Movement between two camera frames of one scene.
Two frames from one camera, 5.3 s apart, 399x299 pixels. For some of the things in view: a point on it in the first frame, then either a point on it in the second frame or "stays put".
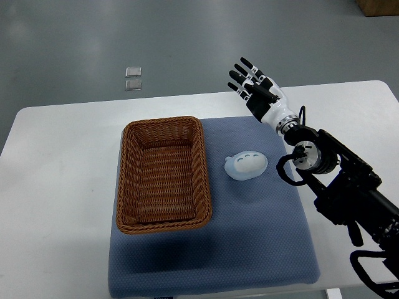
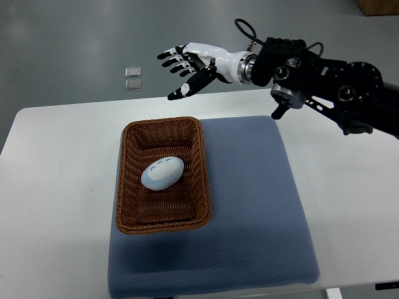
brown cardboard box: x=378 y=7 stays put
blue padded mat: x=259 y=235 stays put
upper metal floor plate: x=133 y=72 stays put
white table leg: x=334 y=293 stays put
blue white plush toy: x=245 y=165 to x=162 y=173
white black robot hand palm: x=268 y=113 to x=225 y=64
